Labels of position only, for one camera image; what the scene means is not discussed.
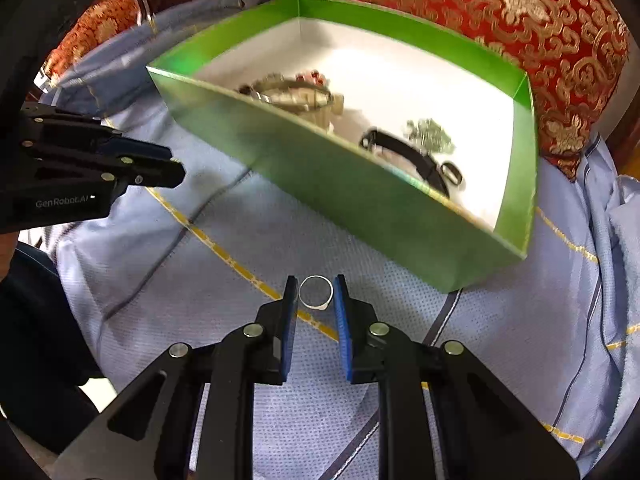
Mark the beige cloth pouch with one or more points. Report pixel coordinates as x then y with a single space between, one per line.
300 102

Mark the red bead jewelry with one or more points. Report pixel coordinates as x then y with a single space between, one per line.
312 78

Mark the silver metal bangle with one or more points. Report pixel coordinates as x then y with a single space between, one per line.
280 79

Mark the green cardboard box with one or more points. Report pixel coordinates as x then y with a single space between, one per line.
325 185

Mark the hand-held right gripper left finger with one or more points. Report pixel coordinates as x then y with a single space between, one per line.
286 335

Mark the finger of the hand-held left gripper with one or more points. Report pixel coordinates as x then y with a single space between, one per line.
160 172
137 148

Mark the person's dark clothing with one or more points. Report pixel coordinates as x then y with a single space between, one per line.
40 335

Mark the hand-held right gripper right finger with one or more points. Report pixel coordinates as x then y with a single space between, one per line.
344 330

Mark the small red patterned cushion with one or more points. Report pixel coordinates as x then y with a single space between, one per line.
100 30

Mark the large red patterned cushion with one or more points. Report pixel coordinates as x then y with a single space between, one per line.
475 20

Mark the light blue blanket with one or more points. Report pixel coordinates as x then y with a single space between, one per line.
200 285

